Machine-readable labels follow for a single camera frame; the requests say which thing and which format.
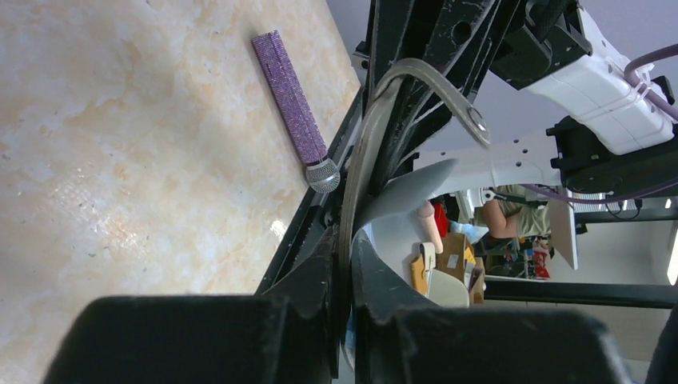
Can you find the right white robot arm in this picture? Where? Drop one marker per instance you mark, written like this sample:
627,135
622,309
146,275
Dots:
597,120

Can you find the purple glitter microphone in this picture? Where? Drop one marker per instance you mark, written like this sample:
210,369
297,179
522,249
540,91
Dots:
321,172

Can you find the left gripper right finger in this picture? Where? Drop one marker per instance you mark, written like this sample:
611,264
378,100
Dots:
403,337

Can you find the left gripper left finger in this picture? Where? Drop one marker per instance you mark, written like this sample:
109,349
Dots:
287,334

